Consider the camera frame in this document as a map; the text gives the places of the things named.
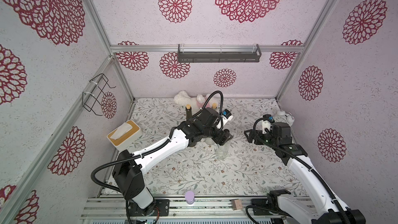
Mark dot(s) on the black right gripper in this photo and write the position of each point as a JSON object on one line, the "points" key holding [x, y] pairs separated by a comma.
{"points": [[254, 135]]}

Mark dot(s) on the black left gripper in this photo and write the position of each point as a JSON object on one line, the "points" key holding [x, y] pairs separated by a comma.
{"points": [[223, 137]]}

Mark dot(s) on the clear plastic bottle blue label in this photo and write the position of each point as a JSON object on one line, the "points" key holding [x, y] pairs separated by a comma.
{"points": [[221, 151]]}

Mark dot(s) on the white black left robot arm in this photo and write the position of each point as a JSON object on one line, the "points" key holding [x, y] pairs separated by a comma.
{"points": [[130, 168]]}

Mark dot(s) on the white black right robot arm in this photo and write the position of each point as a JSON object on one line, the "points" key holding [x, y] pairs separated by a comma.
{"points": [[327, 208]]}

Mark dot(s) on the dark green wine bottle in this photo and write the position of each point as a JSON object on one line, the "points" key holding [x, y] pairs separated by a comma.
{"points": [[188, 112]]}

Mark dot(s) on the white alarm clock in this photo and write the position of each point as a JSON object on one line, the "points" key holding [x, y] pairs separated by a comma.
{"points": [[283, 116]]}

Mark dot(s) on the white plush toy pink scarf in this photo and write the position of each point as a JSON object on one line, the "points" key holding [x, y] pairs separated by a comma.
{"points": [[183, 99]]}

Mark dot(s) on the purple small cup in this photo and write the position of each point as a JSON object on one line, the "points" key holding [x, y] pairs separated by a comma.
{"points": [[189, 197]]}

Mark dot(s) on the small wooden block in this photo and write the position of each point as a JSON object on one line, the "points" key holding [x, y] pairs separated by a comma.
{"points": [[237, 204]]}

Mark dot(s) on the white tissue sheet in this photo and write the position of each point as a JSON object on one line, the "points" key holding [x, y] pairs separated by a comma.
{"points": [[120, 131]]}

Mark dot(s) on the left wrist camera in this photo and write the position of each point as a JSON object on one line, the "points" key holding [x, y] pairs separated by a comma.
{"points": [[226, 116]]}

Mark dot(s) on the black wall shelf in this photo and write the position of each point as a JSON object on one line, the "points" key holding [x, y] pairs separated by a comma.
{"points": [[219, 56]]}

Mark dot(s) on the black wire wall rack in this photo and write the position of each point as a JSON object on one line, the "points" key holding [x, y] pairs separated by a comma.
{"points": [[90, 98]]}

